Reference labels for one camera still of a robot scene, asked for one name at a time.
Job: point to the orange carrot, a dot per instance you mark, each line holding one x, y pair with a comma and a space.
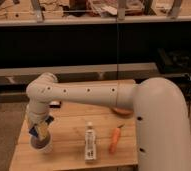
115, 138

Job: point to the small black object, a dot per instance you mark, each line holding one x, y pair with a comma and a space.
55, 104

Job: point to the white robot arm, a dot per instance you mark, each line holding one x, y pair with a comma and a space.
162, 124

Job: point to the long metal shelf rail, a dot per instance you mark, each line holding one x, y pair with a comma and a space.
135, 67

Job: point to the orange round plate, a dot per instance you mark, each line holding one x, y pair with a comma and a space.
122, 112

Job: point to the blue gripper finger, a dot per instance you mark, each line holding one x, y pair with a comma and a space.
33, 131
49, 120

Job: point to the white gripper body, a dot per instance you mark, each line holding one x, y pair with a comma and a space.
33, 119

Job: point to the white tube with cap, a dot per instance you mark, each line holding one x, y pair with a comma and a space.
90, 143

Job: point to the wooden table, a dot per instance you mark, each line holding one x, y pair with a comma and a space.
68, 141

